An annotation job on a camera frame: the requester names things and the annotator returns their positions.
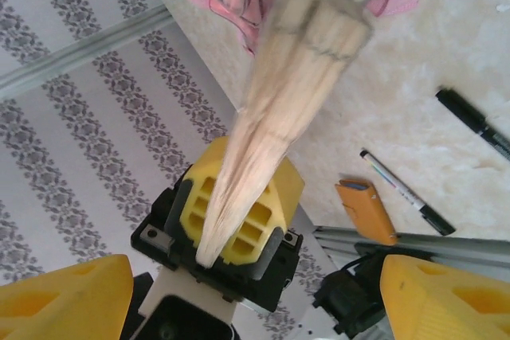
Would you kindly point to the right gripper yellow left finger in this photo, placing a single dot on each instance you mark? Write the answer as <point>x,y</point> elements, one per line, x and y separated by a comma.
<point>60,308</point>

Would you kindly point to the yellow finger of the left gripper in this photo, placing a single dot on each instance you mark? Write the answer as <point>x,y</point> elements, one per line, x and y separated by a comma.
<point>287,196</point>
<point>187,216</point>

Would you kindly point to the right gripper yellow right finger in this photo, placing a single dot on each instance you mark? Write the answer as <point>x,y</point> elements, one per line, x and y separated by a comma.
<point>438,308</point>

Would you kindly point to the orange wallet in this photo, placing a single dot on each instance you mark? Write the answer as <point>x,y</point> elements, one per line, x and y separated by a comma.
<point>366,212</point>

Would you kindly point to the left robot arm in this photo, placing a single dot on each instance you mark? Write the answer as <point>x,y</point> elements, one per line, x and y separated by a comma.
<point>342,300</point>

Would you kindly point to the white pen with black cap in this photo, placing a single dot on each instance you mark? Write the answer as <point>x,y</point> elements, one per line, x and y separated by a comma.
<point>398,188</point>

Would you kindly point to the black marker pen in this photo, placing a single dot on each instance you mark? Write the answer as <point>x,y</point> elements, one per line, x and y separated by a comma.
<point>470,115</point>

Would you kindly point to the aluminium mounting rail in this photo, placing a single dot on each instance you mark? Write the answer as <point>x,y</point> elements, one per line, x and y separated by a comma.
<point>338,238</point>

